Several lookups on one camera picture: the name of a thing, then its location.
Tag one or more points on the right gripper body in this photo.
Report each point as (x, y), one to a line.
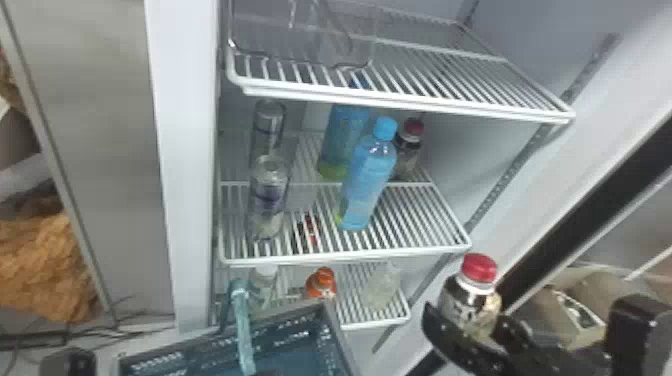
(556, 359)

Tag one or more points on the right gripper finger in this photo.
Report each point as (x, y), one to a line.
(456, 352)
(510, 330)

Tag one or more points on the beige bottle red cap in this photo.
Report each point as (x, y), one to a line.
(470, 302)

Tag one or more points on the clear bottle orange cap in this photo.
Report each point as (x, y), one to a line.
(320, 284)

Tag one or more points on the fridge door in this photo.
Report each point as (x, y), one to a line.
(604, 210)

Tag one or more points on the blue basket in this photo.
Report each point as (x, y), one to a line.
(294, 349)

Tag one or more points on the clear bottle white cap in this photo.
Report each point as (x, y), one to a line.
(262, 286)

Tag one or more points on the dark bottle red cap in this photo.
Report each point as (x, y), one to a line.
(408, 149)

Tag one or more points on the blue bottle green base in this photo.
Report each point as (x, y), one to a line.
(341, 139)

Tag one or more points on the silver can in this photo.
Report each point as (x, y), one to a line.
(268, 199)
(268, 126)

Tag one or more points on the white fridge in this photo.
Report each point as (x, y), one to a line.
(184, 157)

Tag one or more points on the clear box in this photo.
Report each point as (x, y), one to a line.
(304, 36)

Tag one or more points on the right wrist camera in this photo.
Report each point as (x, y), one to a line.
(640, 336)

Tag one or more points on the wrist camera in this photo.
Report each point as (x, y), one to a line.
(78, 364)
(640, 336)

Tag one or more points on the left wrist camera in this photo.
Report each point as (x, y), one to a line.
(78, 364)

